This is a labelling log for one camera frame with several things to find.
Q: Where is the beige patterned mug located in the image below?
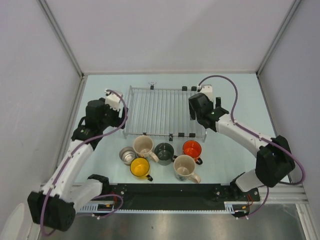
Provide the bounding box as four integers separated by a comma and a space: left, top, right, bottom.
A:
173, 154, 201, 184

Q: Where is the beige floral mug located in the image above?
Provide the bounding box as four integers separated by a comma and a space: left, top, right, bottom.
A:
132, 135, 159, 163

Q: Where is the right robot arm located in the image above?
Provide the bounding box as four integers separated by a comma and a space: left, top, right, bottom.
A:
188, 92, 296, 201

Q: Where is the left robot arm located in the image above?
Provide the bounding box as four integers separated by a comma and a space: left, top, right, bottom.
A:
27, 93, 128, 232

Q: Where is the orange mug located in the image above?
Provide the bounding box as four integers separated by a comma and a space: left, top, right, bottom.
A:
182, 140, 203, 165

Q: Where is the stainless steel cup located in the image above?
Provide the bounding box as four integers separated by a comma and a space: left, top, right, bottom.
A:
119, 146, 137, 166

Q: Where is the dark grey mug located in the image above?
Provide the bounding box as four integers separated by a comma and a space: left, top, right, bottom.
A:
154, 142, 175, 166

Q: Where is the yellow mug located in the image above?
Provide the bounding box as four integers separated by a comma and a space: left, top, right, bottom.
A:
130, 158, 153, 182

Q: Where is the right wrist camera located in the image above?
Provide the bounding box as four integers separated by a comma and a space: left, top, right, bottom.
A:
198, 84, 214, 102

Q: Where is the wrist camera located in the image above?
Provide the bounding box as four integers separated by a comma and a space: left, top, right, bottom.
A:
198, 84, 214, 102
104, 89, 123, 112

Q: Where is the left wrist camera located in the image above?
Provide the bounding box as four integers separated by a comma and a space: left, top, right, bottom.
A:
104, 89, 123, 112

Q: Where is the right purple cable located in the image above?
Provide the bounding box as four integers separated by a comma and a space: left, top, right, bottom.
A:
197, 74, 307, 186

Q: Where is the purple cable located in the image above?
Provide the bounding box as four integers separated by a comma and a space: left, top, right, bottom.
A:
197, 74, 307, 186
39, 88, 130, 237

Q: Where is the metal wire dish rack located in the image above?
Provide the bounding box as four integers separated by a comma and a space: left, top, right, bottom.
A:
123, 83, 207, 142

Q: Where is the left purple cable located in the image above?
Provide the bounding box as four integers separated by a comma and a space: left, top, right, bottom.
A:
39, 88, 130, 237

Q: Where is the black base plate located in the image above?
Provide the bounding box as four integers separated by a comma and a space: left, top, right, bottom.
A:
90, 183, 260, 210

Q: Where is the slotted cable duct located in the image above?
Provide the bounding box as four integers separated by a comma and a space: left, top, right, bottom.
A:
78, 202, 249, 215

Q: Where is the aluminium frame rail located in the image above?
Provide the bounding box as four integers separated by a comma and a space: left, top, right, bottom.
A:
36, 182, 310, 204

